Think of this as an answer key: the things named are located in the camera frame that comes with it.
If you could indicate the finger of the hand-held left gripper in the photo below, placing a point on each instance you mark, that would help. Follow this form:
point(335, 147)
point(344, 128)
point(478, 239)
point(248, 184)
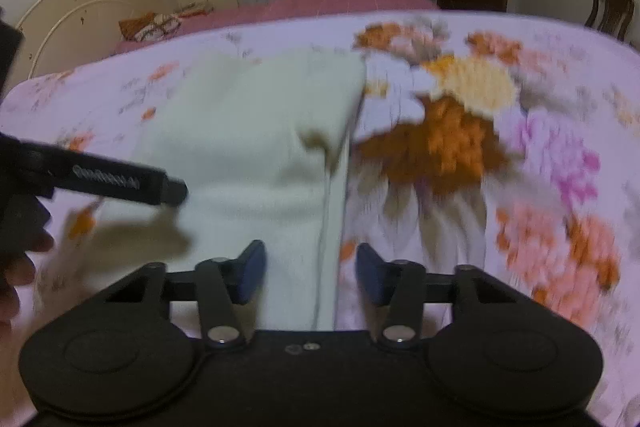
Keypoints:
point(115, 179)

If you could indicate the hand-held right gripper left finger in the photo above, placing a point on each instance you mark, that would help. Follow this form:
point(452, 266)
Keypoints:
point(250, 273)

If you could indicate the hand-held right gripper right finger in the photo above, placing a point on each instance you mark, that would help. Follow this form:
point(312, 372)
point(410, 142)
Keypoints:
point(372, 276)

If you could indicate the cream cloth garment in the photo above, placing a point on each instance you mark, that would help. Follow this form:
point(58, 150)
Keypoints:
point(250, 147)

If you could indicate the person's left hand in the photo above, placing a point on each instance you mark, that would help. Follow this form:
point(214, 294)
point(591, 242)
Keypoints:
point(17, 272)

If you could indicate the cream arched headboard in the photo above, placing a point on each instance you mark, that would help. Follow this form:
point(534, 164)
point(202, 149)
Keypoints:
point(75, 22)

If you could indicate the orange patterned pillow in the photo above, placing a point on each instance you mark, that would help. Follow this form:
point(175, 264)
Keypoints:
point(160, 23)

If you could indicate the floral bed sheet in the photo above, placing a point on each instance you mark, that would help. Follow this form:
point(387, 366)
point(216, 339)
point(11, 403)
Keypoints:
point(500, 157)

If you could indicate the dark wooden chair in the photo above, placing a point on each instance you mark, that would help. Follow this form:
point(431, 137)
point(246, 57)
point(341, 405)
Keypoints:
point(610, 9)

